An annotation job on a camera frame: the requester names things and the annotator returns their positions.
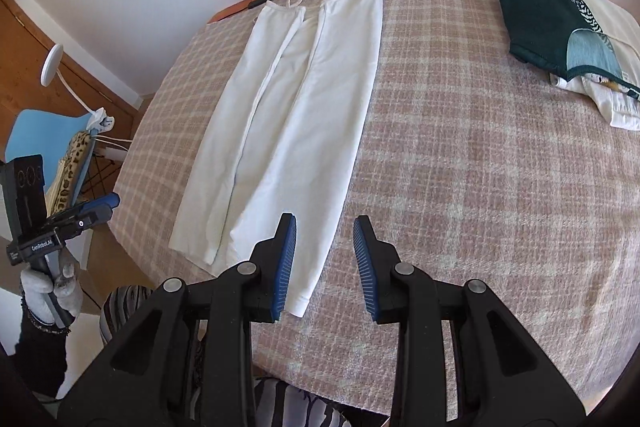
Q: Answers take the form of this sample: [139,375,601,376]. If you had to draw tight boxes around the person's left hand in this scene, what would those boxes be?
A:
[19,261,84,324]

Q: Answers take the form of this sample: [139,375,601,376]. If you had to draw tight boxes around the person's left forearm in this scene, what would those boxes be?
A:
[10,302,69,400]

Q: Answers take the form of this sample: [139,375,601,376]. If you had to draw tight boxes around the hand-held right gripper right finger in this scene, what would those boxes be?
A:
[352,215,589,427]

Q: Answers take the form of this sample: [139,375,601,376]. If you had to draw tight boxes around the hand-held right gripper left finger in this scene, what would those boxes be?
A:
[60,213,301,427]

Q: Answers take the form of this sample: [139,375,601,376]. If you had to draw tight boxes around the white tank top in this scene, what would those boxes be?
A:
[169,0,412,319]

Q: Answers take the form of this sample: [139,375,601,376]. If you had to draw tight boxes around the white folded garment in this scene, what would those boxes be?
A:
[550,74,640,130]

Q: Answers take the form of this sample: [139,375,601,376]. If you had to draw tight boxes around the leopard print cloth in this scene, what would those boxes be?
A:
[47,132,97,219]

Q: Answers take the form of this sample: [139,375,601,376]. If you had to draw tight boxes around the white charger with cables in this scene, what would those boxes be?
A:
[92,136,133,164]

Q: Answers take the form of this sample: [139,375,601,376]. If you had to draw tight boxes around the white desk lamp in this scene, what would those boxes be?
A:
[41,44,109,124]

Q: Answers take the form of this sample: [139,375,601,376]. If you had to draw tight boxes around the blue chair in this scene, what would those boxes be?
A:
[11,109,102,208]

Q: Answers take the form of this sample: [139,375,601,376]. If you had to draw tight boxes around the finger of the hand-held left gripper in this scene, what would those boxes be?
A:
[64,193,122,221]
[42,206,115,242]

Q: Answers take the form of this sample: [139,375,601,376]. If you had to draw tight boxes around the pink checked tablecloth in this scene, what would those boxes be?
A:
[112,0,640,420]

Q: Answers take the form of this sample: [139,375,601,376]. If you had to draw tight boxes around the dark green printed garment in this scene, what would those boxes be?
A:
[489,0,640,100]

